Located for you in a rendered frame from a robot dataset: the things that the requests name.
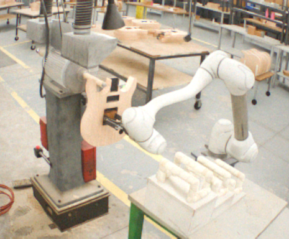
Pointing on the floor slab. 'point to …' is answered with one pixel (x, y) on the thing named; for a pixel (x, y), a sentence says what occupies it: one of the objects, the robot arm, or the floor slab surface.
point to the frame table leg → (135, 223)
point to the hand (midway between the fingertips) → (110, 116)
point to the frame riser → (92, 211)
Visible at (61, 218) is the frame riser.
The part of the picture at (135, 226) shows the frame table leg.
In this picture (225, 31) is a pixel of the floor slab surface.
